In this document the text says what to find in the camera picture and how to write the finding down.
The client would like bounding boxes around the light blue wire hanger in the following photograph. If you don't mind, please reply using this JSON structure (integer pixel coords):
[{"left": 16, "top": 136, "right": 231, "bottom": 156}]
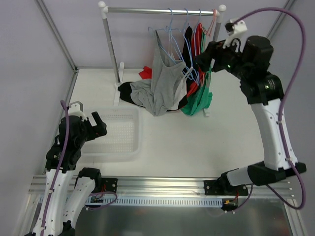
[{"left": 148, "top": 8, "right": 192, "bottom": 79}]

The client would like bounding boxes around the grey tank top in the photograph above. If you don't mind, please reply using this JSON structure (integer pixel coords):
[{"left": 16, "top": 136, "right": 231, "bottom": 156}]
[{"left": 130, "top": 31, "right": 185, "bottom": 116}]

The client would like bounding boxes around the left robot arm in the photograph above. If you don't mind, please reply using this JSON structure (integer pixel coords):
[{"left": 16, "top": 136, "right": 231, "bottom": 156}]
[{"left": 30, "top": 112, "right": 107, "bottom": 236}]

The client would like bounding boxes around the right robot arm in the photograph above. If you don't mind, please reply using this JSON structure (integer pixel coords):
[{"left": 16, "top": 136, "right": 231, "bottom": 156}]
[{"left": 195, "top": 35, "right": 307, "bottom": 195}]

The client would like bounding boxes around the black tank top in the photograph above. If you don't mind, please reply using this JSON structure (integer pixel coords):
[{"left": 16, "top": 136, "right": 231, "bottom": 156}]
[{"left": 182, "top": 27, "right": 194, "bottom": 99}]

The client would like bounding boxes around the red tank top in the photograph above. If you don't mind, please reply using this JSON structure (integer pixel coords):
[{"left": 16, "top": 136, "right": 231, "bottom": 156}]
[{"left": 182, "top": 23, "right": 205, "bottom": 98}]

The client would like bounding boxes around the blue hanger under white top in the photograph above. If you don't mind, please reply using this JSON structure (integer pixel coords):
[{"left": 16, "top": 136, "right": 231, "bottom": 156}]
[{"left": 165, "top": 7, "right": 200, "bottom": 84}]

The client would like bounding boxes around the white tank top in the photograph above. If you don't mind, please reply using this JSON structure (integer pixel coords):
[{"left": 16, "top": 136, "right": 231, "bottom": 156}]
[{"left": 169, "top": 66, "right": 188, "bottom": 111}]

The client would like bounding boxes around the green tank top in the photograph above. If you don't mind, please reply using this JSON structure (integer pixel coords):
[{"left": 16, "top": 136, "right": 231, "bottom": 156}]
[{"left": 181, "top": 35, "right": 213, "bottom": 116}]

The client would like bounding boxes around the blue hanger under red top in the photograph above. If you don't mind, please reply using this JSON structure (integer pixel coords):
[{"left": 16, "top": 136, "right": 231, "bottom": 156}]
[{"left": 192, "top": 12, "right": 203, "bottom": 57}]

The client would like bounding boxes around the blue hanger under black top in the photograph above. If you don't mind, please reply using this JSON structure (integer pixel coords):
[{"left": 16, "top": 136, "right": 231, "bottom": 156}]
[{"left": 182, "top": 8, "right": 200, "bottom": 85}]

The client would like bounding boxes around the white plastic perforated basket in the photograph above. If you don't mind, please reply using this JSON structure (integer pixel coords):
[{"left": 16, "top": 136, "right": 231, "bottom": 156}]
[{"left": 80, "top": 106, "right": 143, "bottom": 163}]

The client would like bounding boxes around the black garment on table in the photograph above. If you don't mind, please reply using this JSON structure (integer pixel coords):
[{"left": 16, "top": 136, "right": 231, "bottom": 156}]
[{"left": 118, "top": 82, "right": 188, "bottom": 112}]

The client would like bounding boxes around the red garment on table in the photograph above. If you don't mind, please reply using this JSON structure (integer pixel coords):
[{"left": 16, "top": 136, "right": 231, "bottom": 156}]
[{"left": 138, "top": 66, "right": 152, "bottom": 80}]

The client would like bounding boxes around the white clothes rack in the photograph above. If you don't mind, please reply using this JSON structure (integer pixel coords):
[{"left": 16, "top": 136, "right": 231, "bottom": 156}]
[{"left": 97, "top": 0, "right": 227, "bottom": 118}]

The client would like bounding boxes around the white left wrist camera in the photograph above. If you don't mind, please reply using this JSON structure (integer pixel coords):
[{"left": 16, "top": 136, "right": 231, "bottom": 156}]
[{"left": 68, "top": 101, "right": 88, "bottom": 121}]

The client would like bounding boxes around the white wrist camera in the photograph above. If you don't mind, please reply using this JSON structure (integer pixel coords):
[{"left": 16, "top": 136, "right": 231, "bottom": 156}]
[
  {"left": 68, "top": 101, "right": 88, "bottom": 121},
  {"left": 223, "top": 18, "right": 248, "bottom": 48}
]

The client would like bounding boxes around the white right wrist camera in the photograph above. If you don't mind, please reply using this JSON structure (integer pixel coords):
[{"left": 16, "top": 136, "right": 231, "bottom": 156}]
[{"left": 223, "top": 18, "right": 248, "bottom": 48}]

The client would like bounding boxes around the pink wire hanger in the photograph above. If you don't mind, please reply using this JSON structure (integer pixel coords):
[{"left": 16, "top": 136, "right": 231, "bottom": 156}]
[{"left": 202, "top": 9, "right": 220, "bottom": 37}]

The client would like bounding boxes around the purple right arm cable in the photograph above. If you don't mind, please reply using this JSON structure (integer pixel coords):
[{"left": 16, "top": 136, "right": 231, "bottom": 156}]
[{"left": 221, "top": 7, "right": 307, "bottom": 217}]

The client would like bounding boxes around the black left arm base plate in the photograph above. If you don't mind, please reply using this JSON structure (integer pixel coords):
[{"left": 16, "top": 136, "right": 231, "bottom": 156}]
[{"left": 101, "top": 177, "right": 118, "bottom": 193}]

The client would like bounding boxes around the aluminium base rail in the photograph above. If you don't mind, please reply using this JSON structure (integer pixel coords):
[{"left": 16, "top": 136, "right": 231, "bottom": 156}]
[{"left": 28, "top": 175, "right": 295, "bottom": 199}]

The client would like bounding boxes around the white slotted cable duct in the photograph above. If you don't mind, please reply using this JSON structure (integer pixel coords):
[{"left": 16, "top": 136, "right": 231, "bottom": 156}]
[{"left": 39, "top": 196, "right": 224, "bottom": 207}]

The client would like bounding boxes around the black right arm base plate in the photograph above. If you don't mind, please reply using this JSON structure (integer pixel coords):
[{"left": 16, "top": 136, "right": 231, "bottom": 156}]
[{"left": 203, "top": 179, "right": 249, "bottom": 196}]

